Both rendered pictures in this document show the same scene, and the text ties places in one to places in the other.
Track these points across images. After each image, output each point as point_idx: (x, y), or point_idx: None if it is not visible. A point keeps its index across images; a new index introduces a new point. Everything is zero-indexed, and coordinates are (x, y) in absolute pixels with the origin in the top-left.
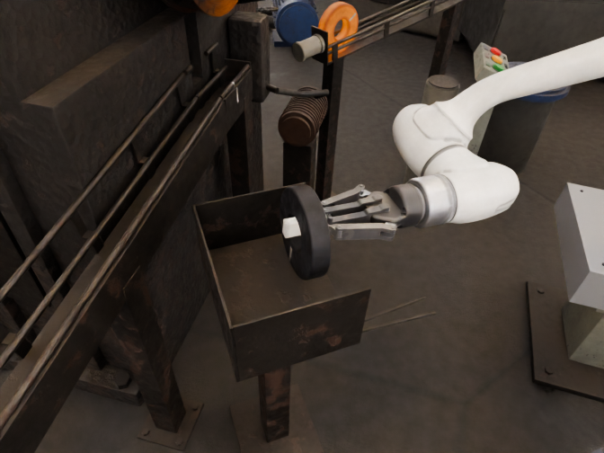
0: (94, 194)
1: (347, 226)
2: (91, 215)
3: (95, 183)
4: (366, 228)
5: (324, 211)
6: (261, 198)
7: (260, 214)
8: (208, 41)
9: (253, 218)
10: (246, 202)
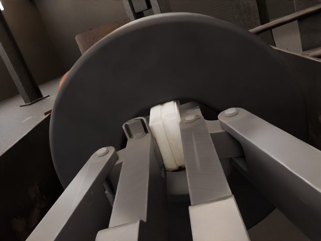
0: (312, 28)
1: (91, 169)
2: (302, 51)
3: (305, 12)
4: (41, 223)
5: (78, 60)
6: (314, 76)
7: (319, 121)
8: None
9: (313, 124)
10: (299, 74)
